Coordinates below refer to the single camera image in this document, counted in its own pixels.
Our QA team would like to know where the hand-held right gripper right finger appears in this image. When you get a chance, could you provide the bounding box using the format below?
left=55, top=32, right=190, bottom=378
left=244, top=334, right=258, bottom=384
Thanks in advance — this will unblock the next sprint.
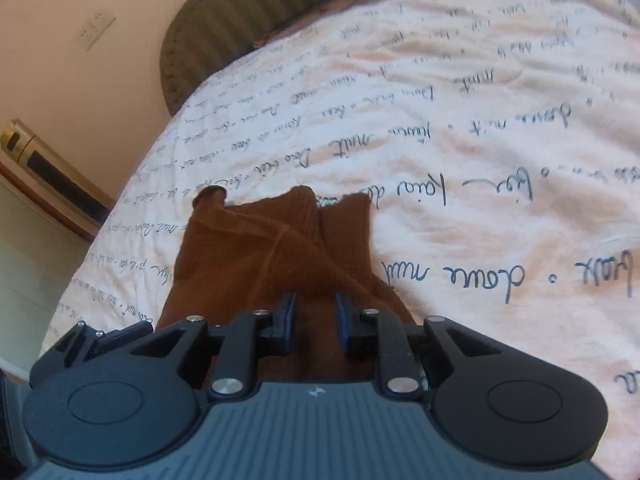
left=334, top=292, right=504, bottom=402

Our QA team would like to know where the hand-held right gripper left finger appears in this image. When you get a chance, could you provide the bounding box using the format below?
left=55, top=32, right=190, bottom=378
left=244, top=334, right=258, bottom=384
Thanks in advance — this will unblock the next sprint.
left=131, top=292, right=297, bottom=402

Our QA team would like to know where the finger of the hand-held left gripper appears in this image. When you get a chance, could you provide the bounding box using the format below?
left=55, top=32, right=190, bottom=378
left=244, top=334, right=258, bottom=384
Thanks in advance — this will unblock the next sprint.
left=31, top=320, right=154, bottom=386

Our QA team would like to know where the brown knit garment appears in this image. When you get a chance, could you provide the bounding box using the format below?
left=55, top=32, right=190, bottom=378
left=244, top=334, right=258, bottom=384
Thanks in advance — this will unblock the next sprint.
left=155, top=185, right=417, bottom=397

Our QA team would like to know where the gold and black appliance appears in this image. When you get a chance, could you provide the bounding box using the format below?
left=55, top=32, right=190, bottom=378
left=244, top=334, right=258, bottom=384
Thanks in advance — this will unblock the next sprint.
left=0, top=118, right=117, bottom=225

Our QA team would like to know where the white blanket with script print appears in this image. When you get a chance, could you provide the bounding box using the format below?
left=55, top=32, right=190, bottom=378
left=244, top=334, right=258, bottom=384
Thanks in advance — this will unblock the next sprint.
left=40, top=0, right=640, bottom=480

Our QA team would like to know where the green upholstered headboard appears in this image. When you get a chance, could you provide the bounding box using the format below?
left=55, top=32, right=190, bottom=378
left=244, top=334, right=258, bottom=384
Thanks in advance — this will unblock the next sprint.
left=160, top=0, right=396, bottom=119

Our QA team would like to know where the white wall switch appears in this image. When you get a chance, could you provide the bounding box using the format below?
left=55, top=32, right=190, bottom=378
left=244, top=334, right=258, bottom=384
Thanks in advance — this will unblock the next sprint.
left=75, top=10, right=117, bottom=51

